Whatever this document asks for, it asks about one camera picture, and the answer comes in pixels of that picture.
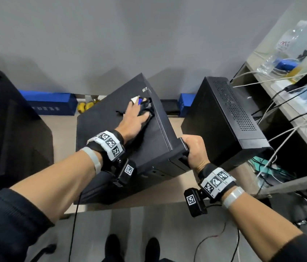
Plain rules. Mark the person's left hand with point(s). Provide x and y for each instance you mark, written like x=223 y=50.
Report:
x=131 y=122

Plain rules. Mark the person's right hand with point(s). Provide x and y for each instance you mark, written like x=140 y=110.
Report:
x=198 y=152

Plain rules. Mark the grey cleaning cloth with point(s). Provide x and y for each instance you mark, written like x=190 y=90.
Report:
x=148 y=107

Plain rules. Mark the black Lenovo tower case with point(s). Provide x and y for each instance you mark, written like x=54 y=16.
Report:
x=101 y=128

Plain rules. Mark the slim black vented computer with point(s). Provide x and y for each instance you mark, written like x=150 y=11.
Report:
x=224 y=120

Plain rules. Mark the black device with blue light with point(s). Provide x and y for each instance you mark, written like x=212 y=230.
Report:
x=11 y=133

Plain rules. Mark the person's left forearm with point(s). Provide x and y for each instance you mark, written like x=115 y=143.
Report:
x=47 y=188

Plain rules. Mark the person's right forearm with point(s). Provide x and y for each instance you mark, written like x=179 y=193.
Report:
x=262 y=229

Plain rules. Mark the person's right shoe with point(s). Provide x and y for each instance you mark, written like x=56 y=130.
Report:
x=152 y=249

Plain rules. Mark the person's shoe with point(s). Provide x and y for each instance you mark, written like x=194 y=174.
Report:
x=112 y=248
x=152 y=249

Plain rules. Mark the person's left shoe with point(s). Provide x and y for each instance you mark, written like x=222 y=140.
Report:
x=112 y=248

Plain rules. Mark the left wrist marker band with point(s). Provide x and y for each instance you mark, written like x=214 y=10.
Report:
x=108 y=145

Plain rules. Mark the wrist marker band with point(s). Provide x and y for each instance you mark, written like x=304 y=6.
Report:
x=108 y=145
x=217 y=181

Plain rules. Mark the right wrist marker band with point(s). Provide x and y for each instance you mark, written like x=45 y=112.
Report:
x=217 y=181

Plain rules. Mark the small black box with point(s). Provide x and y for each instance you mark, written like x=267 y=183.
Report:
x=169 y=106

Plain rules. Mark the yellow banana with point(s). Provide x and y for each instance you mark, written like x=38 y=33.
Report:
x=81 y=107
x=89 y=105

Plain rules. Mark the grey metal stand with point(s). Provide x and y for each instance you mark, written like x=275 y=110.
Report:
x=88 y=98

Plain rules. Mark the silver laptop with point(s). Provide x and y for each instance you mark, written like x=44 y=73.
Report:
x=246 y=103

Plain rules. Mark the teal packet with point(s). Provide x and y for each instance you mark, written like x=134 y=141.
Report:
x=268 y=167

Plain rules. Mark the small blue plastic box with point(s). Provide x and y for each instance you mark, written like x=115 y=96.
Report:
x=47 y=102

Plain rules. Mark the white power strip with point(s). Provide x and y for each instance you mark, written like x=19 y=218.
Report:
x=281 y=84

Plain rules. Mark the small blue gadget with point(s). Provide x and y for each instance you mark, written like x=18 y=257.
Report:
x=285 y=64

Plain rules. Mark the clear bottle red label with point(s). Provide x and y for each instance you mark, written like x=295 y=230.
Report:
x=284 y=46

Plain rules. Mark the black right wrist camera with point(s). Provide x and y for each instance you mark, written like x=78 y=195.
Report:
x=194 y=201

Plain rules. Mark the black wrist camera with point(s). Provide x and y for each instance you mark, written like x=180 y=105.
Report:
x=126 y=171
x=194 y=201

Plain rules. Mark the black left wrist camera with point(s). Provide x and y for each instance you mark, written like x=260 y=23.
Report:
x=126 y=171

